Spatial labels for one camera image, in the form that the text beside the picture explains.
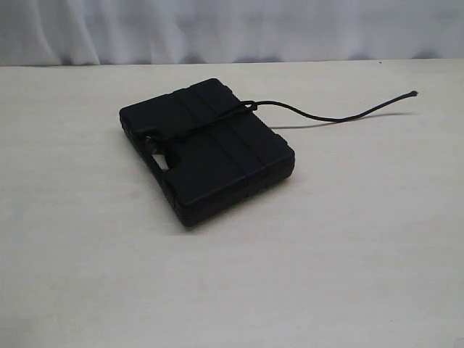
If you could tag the white backdrop curtain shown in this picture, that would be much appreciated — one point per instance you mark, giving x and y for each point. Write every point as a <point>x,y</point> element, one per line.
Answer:
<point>191,32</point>

